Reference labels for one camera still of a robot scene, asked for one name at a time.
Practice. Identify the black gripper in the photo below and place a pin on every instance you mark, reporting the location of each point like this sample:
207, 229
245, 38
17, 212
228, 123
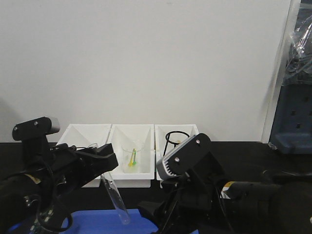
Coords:
194, 200
70, 169

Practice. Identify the clear glass test tube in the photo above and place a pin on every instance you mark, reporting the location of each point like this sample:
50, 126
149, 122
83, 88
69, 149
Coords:
115, 197

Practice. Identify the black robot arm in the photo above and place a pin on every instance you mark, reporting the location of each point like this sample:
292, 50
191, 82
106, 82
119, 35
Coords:
240, 207
30, 192

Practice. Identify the blue-grey pegboard drying rack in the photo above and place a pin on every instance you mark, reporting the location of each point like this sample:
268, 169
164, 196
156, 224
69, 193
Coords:
292, 126

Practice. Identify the left white plastic bin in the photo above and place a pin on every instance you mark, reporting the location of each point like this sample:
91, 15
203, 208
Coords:
88, 139

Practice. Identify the white plastic bin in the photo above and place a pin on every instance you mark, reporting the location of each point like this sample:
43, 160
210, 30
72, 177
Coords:
160, 131
88, 139
143, 134

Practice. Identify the beaker in middle bin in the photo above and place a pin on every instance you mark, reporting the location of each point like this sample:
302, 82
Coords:
126, 154

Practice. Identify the yellow green plastic droppers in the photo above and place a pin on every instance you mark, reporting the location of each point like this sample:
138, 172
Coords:
132, 161

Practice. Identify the middle white plastic bin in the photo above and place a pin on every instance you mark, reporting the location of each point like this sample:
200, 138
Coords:
143, 134

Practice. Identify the blue plastic tray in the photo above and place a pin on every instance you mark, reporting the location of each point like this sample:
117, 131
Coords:
88, 222

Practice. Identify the right white plastic bin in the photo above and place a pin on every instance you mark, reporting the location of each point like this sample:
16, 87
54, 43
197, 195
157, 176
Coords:
160, 131

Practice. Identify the black metal tripod stand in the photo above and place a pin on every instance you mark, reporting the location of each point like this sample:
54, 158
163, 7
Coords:
174, 138

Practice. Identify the plastic bag of pegs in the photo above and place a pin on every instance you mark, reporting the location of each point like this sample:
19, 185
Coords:
299, 64

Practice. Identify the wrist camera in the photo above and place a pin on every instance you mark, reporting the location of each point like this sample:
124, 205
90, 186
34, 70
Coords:
184, 156
39, 127

